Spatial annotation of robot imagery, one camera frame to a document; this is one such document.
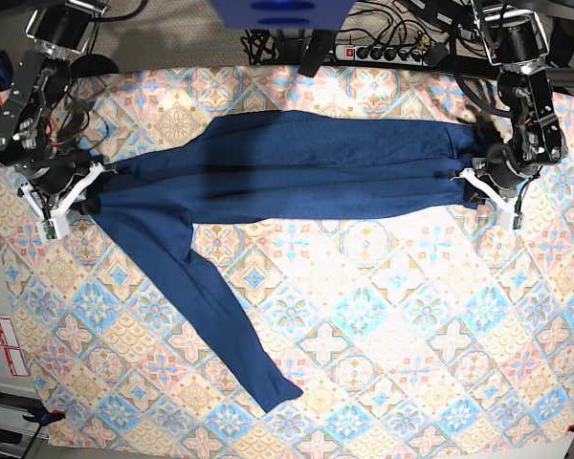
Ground white power strip red switch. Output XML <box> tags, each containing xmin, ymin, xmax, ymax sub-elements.
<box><xmin>334</xmin><ymin>44</ymin><xmax>426</xmax><ymax>65</ymax></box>

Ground clamp lower left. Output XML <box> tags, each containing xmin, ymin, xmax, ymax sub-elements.
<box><xmin>22</xmin><ymin>407</ymin><xmax>65</xmax><ymax>426</ymax></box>

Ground black round stand base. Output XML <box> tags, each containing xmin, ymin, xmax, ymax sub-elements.
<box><xmin>70</xmin><ymin>54</ymin><xmax>120</xmax><ymax>78</ymax></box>

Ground blue box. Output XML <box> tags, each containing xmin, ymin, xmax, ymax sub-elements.
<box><xmin>210</xmin><ymin>0</ymin><xmax>355</xmax><ymax>31</ymax></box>

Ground tangled black cables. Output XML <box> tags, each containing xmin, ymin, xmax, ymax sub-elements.
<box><xmin>241</xmin><ymin>0</ymin><xmax>484</xmax><ymax>66</ymax></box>

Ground black strap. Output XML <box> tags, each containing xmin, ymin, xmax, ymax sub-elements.
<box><xmin>298</xmin><ymin>29</ymin><xmax>337</xmax><ymax>77</ymax></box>

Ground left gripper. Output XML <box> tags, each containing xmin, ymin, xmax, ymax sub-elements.
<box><xmin>449</xmin><ymin>143</ymin><xmax>539</xmax><ymax>230</ymax></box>

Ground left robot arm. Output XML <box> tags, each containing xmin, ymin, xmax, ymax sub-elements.
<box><xmin>450</xmin><ymin>1</ymin><xmax>567</xmax><ymax>230</ymax></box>

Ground blue long-sleeve shirt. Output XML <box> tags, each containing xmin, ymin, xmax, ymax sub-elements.
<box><xmin>90</xmin><ymin>111</ymin><xmax>497</xmax><ymax>411</ymax></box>

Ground white red stickers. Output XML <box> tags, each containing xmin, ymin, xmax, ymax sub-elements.
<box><xmin>0</xmin><ymin>316</ymin><xmax>30</xmax><ymax>377</ymax></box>

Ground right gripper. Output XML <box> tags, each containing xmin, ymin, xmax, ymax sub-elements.
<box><xmin>17</xmin><ymin>160</ymin><xmax>118</xmax><ymax>221</ymax></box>

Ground patterned tablecloth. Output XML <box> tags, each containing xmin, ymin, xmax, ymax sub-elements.
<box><xmin>0</xmin><ymin>65</ymin><xmax>574</xmax><ymax>453</ymax></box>

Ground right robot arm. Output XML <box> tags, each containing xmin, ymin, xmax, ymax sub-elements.
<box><xmin>0</xmin><ymin>1</ymin><xmax>118</xmax><ymax>239</ymax></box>

